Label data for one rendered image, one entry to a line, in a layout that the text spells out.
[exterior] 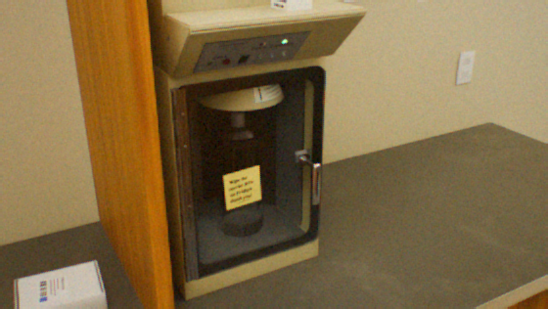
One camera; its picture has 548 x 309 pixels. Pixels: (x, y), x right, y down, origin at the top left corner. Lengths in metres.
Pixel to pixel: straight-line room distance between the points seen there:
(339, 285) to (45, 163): 0.74
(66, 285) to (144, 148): 0.42
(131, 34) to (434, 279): 0.80
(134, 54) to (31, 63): 0.54
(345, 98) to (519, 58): 0.79
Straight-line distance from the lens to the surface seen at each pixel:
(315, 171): 1.05
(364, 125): 1.77
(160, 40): 0.92
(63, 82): 1.33
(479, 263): 1.31
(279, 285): 1.17
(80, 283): 1.17
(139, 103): 0.82
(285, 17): 0.86
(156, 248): 0.93
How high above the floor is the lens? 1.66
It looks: 24 degrees down
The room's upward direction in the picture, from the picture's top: straight up
